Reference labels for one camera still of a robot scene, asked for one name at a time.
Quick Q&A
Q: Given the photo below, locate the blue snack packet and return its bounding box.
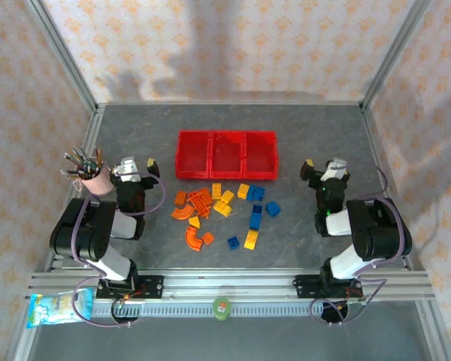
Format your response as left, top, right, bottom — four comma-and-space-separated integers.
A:
26, 287, 95, 330

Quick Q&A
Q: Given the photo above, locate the green tape roll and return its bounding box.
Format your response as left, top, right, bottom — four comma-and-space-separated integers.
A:
212, 296, 232, 322

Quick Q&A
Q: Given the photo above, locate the aluminum side rail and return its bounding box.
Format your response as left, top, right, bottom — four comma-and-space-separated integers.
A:
360, 107, 415, 272
44, 105, 107, 272

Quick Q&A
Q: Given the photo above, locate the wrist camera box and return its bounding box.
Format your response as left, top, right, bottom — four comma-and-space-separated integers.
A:
114, 157, 142, 184
320, 156, 349, 182

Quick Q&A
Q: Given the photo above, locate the grey slotted cable duct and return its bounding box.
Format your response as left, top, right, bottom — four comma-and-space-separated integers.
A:
92, 302, 364, 317

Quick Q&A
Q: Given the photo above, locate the aluminum frame post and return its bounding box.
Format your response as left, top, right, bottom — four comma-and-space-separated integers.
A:
360, 0, 432, 111
25, 0, 99, 114

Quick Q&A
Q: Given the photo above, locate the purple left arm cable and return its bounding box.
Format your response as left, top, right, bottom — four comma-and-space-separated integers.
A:
71, 171, 167, 329

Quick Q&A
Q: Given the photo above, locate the orange long studded lego plate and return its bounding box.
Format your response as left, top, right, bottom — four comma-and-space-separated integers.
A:
189, 195, 213, 220

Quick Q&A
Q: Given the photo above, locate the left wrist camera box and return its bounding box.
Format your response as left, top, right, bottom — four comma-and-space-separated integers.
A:
114, 157, 142, 184

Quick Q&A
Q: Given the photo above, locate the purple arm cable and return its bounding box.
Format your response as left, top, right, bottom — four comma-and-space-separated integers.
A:
310, 164, 406, 326
71, 171, 167, 329

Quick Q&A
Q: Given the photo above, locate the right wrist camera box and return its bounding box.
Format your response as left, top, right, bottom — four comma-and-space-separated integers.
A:
320, 156, 349, 182

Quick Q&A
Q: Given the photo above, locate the orange curved lego piece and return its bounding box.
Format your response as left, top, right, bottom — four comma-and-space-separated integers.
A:
171, 203, 198, 221
184, 226, 204, 252

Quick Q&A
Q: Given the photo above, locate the aluminum base rail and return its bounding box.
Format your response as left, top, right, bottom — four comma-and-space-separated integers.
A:
28, 267, 436, 302

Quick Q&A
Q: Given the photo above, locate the pink cup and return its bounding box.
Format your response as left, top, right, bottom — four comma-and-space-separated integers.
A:
72, 161, 116, 196

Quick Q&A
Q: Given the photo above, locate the yellow rounded lego brick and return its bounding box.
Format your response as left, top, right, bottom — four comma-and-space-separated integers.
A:
213, 200, 233, 218

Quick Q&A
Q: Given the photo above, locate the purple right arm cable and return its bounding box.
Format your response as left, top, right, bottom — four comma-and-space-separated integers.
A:
310, 164, 406, 326

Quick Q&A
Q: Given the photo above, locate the blue long lego brick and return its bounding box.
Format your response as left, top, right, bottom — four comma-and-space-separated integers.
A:
248, 204, 265, 231

